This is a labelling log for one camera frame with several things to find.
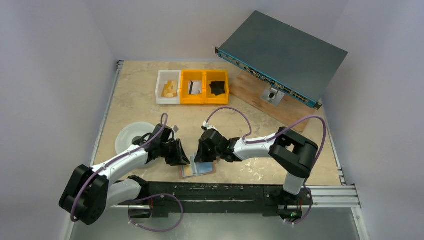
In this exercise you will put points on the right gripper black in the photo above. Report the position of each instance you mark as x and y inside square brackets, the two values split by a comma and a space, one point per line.
[204, 149]

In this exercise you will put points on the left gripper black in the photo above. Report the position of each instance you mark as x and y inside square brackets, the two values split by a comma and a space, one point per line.
[179, 158]

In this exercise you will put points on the gold card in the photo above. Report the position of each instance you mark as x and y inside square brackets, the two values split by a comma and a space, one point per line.
[186, 171]

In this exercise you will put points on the brown leather card holder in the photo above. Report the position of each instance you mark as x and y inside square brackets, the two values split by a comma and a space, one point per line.
[192, 161]

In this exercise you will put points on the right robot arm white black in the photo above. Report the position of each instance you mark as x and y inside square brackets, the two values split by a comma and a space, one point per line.
[294, 152]

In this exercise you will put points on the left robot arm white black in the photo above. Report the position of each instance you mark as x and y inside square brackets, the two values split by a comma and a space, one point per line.
[93, 189]

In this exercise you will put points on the black card in yellow bin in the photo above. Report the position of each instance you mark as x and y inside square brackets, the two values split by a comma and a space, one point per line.
[218, 87]

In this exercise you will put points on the silver card in yellow bin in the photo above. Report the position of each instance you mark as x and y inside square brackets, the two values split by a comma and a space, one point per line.
[195, 88]

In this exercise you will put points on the gold cards in white bin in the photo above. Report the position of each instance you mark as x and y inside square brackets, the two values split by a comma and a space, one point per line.
[170, 89]

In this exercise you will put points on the white tape roll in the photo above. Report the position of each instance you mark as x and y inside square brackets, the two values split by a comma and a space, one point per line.
[134, 131]

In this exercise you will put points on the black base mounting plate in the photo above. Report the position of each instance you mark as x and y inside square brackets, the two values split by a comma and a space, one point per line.
[163, 198]

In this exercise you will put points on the plywood board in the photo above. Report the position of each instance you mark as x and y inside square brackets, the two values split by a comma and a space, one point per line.
[246, 96]

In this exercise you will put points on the middle yellow plastic bin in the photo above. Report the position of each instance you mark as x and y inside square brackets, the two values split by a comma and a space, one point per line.
[191, 75]

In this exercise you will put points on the yellow plastic bin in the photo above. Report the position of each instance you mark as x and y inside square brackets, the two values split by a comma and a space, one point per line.
[191, 75]
[216, 75]

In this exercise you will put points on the right yellow plastic bin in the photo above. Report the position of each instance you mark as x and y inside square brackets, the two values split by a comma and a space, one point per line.
[216, 75]

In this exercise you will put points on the white plastic bin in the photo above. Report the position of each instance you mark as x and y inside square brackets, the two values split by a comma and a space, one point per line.
[163, 77]

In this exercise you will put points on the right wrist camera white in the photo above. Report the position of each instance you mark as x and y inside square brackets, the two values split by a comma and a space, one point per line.
[206, 126]

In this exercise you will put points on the metal mounting bracket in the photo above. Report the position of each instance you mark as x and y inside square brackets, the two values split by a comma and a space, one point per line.
[272, 96]

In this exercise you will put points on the blue grey network switch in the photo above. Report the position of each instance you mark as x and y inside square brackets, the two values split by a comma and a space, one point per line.
[290, 60]

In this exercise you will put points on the aluminium frame rail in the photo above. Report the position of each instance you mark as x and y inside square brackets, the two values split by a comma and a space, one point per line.
[335, 196]

